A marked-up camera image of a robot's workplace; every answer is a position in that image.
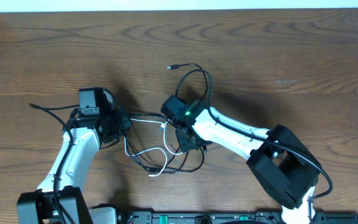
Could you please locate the white cable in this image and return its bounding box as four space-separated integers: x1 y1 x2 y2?
122 118 183 178

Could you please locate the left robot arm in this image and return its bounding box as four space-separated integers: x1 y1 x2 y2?
17 87 132 223

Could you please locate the left camera cable black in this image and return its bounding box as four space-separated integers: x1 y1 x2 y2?
29 103 79 223

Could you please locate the camera cable black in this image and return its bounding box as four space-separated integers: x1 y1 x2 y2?
175 68 334 224
29 103 79 223

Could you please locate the right camera cable black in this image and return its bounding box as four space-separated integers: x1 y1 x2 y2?
175 68 334 224

